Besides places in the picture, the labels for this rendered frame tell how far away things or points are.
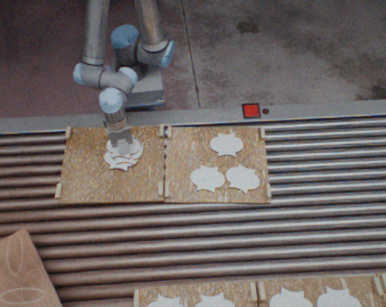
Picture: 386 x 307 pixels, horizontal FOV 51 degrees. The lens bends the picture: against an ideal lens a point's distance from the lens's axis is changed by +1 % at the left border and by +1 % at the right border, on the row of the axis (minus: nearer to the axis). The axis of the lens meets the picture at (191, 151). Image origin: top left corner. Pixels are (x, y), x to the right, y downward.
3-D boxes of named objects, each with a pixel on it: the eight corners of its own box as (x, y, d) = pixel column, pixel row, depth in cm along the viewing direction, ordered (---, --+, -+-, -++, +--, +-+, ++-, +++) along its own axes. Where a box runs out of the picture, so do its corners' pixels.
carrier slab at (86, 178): (69, 129, 172) (68, 127, 171) (164, 127, 173) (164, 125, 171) (57, 205, 154) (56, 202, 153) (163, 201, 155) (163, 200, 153)
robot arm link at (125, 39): (121, 42, 179) (115, 18, 168) (149, 49, 177) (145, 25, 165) (110, 61, 174) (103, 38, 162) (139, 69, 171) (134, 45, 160)
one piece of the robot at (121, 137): (106, 139, 140) (114, 162, 154) (131, 133, 141) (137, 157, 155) (101, 113, 146) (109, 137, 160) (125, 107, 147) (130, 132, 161)
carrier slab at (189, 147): (168, 129, 172) (167, 126, 171) (262, 129, 172) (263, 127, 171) (165, 203, 154) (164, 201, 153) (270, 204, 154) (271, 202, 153)
